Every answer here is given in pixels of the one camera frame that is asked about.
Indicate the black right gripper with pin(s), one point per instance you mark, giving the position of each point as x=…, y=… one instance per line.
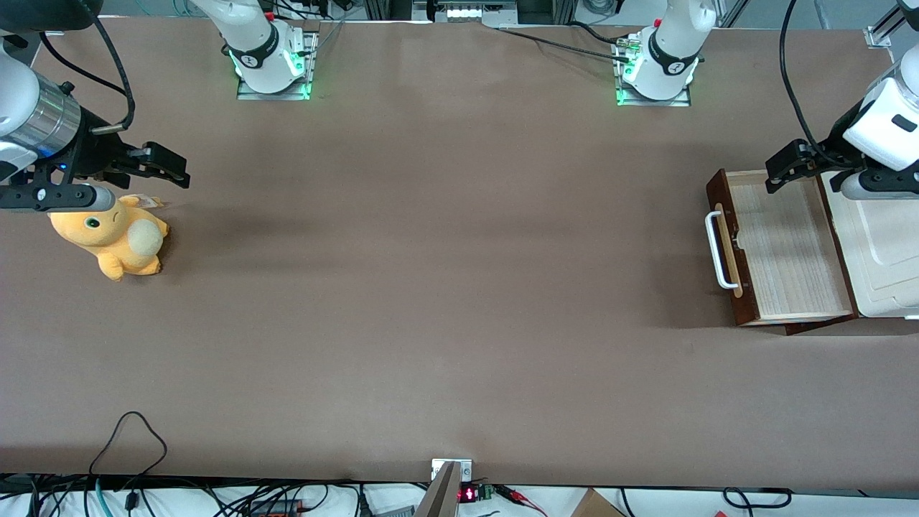
x=92, y=152

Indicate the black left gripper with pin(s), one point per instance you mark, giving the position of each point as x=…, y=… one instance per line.
x=834, y=142

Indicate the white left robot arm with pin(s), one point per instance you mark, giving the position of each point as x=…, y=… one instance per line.
x=668, y=43

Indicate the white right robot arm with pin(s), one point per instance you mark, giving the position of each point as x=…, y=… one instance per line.
x=251, y=36

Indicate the orange plush toy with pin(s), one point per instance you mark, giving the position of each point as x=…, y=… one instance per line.
x=108, y=240

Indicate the white wooden cabinet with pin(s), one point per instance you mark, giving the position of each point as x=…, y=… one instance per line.
x=890, y=273

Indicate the white lit device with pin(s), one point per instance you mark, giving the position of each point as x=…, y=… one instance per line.
x=467, y=12

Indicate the orange black device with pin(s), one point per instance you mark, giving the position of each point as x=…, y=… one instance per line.
x=276, y=508

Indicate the brown cardboard piece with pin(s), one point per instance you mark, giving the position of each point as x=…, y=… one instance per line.
x=592, y=506

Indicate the grey box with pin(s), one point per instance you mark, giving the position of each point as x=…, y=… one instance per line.
x=395, y=513

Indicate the grey metal bar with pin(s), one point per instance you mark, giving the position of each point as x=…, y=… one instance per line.
x=439, y=499

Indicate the red LED display module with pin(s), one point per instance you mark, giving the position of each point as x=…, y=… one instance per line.
x=468, y=494

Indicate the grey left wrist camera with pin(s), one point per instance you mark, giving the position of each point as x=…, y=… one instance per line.
x=861, y=187

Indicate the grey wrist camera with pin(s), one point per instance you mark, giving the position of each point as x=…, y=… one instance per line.
x=861, y=187
x=72, y=197

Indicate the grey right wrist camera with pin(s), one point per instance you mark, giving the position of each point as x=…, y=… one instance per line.
x=72, y=197

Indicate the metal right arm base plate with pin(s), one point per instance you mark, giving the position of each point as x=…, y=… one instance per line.
x=248, y=92

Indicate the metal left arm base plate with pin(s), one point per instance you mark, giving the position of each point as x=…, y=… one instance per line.
x=682, y=101

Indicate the aluminium frame extrusion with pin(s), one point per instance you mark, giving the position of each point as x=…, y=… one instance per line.
x=877, y=34

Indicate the silver camera mount bracket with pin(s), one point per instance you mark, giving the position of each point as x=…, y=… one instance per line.
x=467, y=470

